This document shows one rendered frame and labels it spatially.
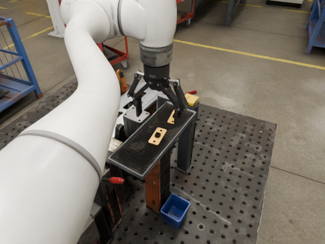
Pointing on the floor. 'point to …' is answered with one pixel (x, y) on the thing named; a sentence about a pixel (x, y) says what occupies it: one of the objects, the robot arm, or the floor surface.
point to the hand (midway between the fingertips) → (157, 116)
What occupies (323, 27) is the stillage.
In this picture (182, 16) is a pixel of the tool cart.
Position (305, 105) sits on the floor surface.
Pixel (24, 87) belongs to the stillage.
